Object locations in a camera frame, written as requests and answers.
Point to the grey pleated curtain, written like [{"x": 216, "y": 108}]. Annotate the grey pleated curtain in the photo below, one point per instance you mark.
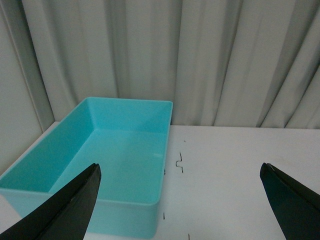
[{"x": 223, "y": 63}]

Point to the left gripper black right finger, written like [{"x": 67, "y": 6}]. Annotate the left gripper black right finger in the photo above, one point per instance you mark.
[{"x": 295, "y": 206}]

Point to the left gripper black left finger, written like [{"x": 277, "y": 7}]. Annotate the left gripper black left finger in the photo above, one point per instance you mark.
[{"x": 65, "y": 215}]

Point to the turquoise plastic bin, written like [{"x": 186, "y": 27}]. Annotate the turquoise plastic bin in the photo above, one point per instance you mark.
[{"x": 127, "y": 138}]

